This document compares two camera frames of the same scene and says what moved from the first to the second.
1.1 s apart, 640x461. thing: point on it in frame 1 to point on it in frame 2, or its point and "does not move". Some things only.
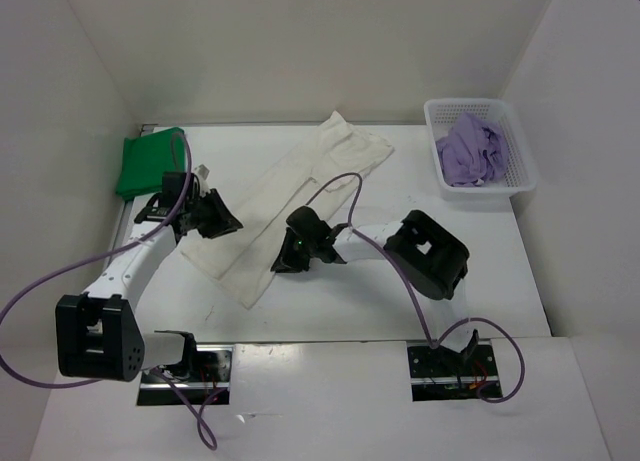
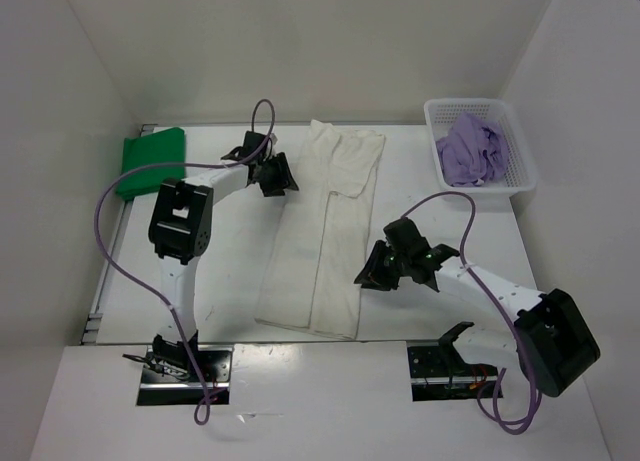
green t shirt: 146,158 does not move
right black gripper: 287,261 to 372,274
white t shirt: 320,168 to 311,270
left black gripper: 224,222 to 283,180
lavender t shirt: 474,153 does not move
